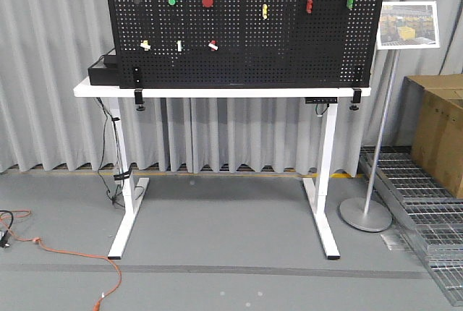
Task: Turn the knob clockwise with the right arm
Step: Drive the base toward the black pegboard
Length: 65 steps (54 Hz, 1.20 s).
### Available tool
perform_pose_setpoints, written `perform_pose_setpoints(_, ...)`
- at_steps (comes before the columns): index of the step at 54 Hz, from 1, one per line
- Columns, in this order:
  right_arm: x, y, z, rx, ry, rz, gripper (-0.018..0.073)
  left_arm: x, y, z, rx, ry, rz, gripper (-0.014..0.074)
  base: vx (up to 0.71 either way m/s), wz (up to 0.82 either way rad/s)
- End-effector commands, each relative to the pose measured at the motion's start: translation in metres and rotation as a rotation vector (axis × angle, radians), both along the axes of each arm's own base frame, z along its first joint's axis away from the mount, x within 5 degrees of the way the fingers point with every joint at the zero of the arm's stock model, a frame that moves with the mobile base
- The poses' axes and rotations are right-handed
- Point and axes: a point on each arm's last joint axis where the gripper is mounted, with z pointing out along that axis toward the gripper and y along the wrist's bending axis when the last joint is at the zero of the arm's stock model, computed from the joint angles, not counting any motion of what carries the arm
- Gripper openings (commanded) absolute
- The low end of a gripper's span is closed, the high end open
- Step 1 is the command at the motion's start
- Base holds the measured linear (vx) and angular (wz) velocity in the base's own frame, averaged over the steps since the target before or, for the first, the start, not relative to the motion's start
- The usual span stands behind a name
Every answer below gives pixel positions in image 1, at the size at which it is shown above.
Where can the white standing desk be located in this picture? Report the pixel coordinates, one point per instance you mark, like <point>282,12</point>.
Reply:
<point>263,127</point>

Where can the lower red push button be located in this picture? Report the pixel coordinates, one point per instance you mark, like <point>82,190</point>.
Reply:
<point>207,3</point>

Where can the red white rocker switch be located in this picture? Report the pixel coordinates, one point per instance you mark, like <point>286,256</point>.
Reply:
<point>213,45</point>

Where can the grey curtain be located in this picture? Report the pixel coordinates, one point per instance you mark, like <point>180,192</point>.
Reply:
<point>48,45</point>

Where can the right black clamp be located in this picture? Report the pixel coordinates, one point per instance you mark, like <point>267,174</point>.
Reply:
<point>357,92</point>

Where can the metal grating stack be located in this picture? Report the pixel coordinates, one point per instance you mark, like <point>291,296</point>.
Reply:
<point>429,217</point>

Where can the desk height control panel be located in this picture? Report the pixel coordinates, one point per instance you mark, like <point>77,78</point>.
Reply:
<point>321,100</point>

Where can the yellow white rocker switch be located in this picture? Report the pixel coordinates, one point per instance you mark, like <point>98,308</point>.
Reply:
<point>145,45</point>

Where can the black box on desk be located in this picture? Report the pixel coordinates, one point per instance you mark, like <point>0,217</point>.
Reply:
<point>105,71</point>

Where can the green toggle switch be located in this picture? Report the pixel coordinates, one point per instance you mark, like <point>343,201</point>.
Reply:
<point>350,4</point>

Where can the brown cardboard box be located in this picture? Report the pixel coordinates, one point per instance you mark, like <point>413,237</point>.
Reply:
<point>437,145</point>

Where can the yellow toggle switch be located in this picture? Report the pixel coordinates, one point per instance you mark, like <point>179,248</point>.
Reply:
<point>265,11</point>

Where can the black perforated pegboard panel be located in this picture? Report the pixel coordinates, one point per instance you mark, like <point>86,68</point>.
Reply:
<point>291,49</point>

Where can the red toggle switch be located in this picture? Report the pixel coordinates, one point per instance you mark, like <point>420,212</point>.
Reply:
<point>309,6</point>

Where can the sign stand with picture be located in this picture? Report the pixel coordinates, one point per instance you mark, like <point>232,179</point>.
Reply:
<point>403,25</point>

